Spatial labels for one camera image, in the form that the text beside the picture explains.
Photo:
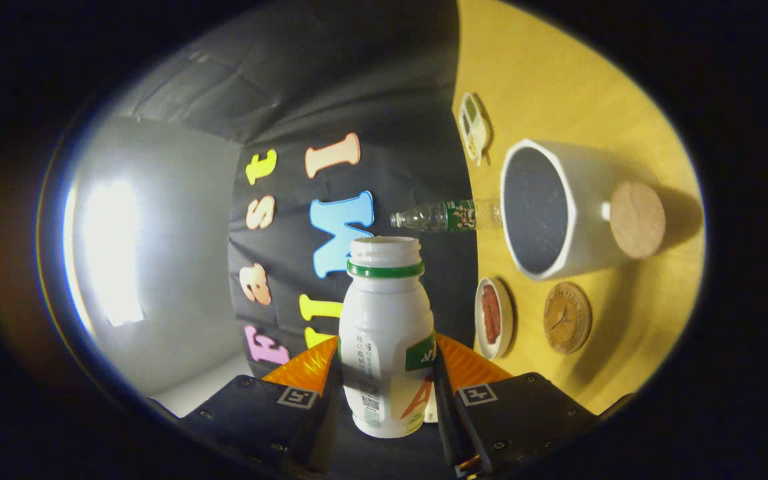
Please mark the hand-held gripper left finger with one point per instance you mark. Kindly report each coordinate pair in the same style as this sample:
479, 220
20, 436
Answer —
324, 433

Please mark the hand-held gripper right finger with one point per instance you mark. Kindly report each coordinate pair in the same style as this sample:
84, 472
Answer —
447, 426

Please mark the round cork coaster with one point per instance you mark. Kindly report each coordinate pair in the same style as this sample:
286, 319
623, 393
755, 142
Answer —
567, 318

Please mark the clear plastic water bottle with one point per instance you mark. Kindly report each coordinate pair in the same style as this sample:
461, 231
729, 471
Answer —
424, 216

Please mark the red meat strip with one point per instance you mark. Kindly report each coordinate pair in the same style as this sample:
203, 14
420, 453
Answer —
486, 313
496, 316

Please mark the round beige plate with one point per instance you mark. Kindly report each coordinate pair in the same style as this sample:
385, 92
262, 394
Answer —
506, 320

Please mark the ceiling light panel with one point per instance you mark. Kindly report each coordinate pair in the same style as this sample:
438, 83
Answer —
110, 253

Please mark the white divided dish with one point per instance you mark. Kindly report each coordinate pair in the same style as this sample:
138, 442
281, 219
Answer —
481, 136

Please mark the pile of green beans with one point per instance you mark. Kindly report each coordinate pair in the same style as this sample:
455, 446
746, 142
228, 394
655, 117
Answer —
470, 108

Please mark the black backdrop cloth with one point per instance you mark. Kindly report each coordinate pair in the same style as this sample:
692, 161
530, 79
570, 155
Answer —
357, 80

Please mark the wooden table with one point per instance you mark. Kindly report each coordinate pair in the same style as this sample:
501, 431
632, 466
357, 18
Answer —
557, 66

